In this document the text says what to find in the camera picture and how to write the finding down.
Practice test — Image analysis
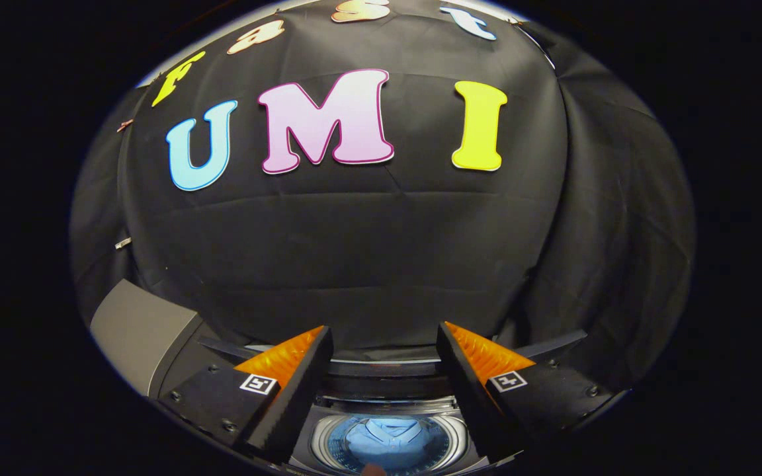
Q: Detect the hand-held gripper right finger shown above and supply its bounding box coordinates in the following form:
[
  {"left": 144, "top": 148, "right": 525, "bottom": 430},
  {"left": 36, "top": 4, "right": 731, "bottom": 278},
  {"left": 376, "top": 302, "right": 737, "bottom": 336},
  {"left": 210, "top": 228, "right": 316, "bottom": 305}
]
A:
[{"left": 436, "top": 321, "right": 614, "bottom": 463}]

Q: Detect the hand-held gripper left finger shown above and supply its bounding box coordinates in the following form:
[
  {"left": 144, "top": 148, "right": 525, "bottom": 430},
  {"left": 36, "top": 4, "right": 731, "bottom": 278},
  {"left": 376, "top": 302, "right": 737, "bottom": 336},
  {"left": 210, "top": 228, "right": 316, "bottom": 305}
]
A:
[{"left": 157, "top": 325, "right": 334, "bottom": 465}]

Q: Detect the grey top-load washing machine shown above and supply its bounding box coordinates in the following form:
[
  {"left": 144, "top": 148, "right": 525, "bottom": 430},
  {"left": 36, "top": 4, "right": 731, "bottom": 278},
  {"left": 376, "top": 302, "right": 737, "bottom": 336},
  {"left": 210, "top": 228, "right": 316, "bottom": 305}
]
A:
[{"left": 156, "top": 334, "right": 620, "bottom": 476}]

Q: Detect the light blue polo shirt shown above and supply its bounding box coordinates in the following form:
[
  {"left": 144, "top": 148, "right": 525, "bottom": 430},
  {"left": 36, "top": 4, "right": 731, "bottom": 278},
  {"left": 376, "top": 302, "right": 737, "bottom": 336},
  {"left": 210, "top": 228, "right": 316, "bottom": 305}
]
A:
[{"left": 343, "top": 416, "right": 449, "bottom": 474}]

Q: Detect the black backdrop cloth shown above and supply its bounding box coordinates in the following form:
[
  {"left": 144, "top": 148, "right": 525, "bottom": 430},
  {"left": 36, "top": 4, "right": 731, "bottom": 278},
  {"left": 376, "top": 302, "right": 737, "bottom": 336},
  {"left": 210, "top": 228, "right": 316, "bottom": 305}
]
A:
[{"left": 70, "top": 0, "right": 696, "bottom": 397}]

